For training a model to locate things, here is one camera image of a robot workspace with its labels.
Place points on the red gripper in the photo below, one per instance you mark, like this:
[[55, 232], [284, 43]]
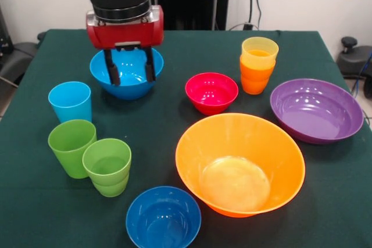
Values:
[[125, 34]]

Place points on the orange cup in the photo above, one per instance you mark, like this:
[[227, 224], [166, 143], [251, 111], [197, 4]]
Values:
[[257, 73], [255, 88]]

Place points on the yellow translucent cup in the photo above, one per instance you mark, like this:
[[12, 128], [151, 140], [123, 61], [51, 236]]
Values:
[[260, 56]]

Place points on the light blue bowl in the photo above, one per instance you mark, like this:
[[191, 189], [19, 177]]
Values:
[[130, 68]]

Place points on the dark green tablecloth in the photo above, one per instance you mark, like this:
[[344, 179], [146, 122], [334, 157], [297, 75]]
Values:
[[162, 132]]

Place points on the light blue cup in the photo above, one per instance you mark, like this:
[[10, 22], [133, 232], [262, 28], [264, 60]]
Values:
[[69, 105]]

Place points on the pink-red small bowl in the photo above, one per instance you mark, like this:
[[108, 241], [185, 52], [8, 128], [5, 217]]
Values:
[[210, 94]]

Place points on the light green cup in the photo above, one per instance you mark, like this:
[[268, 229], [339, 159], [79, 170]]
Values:
[[106, 155], [110, 190]]

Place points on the large orange bowl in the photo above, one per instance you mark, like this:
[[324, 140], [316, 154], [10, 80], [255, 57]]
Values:
[[232, 140]]

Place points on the dark blue small bowl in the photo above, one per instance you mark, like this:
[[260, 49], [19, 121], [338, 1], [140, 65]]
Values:
[[162, 216]]

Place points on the purple bowl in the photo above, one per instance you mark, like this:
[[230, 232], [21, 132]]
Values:
[[314, 114]]

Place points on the black pedestal base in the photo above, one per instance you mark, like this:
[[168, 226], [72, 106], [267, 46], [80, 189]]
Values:
[[353, 59], [14, 59]]

